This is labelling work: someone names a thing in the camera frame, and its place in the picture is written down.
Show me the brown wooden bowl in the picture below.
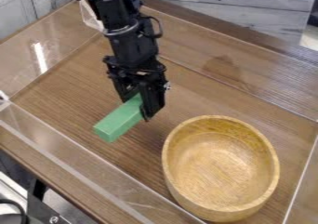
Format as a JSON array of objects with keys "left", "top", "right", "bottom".
[{"left": 161, "top": 115, "right": 280, "bottom": 222}]

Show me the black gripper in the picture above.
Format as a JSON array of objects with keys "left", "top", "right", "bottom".
[{"left": 103, "top": 56, "right": 167, "bottom": 121}]

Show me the black metal table leg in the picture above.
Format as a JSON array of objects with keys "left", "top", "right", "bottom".
[{"left": 26, "top": 178, "right": 71, "bottom": 224}]

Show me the clear acrylic corner bracket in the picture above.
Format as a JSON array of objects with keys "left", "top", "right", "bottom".
[{"left": 79, "top": 0, "right": 104, "bottom": 32}]

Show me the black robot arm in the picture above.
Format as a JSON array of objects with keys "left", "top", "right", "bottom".
[{"left": 77, "top": 0, "right": 168, "bottom": 120}]

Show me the green rectangular block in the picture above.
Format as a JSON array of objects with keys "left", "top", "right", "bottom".
[{"left": 93, "top": 95, "right": 143, "bottom": 142}]

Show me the clear acrylic front wall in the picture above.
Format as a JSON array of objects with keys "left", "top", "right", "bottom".
[{"left": 0, "top": 91, "right": 204, "bottom": 224}]

